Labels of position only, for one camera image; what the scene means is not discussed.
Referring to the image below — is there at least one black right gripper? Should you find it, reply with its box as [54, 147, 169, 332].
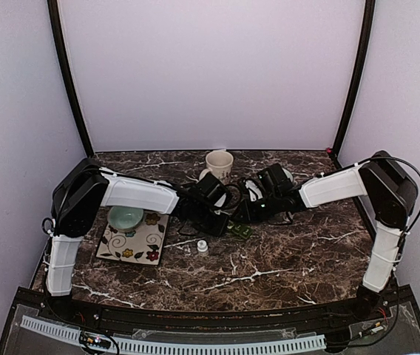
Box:
[231, 192, 282, 225]

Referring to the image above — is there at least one green weekly pill organizer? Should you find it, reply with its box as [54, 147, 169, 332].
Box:
[228, 223, 253, 240]

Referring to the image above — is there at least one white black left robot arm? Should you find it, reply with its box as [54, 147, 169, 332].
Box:
[42, 158, 231, 322]

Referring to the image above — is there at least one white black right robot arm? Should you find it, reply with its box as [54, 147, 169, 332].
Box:
[232, 150, 420, 293]

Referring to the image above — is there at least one white pill bottle left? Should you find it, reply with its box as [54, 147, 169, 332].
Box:
[197, 240, 209, 255]

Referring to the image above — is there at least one white mug with coral pattern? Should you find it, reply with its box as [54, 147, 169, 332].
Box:
[199, 150, 234, 184]

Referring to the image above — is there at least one square floral plate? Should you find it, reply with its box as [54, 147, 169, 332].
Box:
[95, 212, 169, 266]

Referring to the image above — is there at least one plain celadon green bowl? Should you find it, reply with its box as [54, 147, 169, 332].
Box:
[107, 206, 144, 232]

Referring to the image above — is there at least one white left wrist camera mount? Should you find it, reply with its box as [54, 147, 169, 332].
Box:
[214, 203, 227, 214]

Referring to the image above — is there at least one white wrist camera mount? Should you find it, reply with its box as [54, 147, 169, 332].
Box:
[214, 203, 227, 214]
[243, 179, 263, 202]

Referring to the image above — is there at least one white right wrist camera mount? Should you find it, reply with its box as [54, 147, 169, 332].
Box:
[243, 179, 263, 202]

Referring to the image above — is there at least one white slotted cable duct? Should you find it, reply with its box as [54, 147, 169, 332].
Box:
[19, 316, 327, 354]

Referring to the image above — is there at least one black front table rail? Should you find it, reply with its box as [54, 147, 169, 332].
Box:
[1, 285, 420, 341]

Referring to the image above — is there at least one black frame post right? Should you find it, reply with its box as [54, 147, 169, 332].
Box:
[331, 0, 376, 161]

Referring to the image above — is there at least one black frame post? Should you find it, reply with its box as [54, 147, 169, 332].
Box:
[331, 0, 376, 161]
[47, 0, 95, 157]

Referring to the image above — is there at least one black frame post left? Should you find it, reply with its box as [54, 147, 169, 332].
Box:
[47, 0, 95, 157]

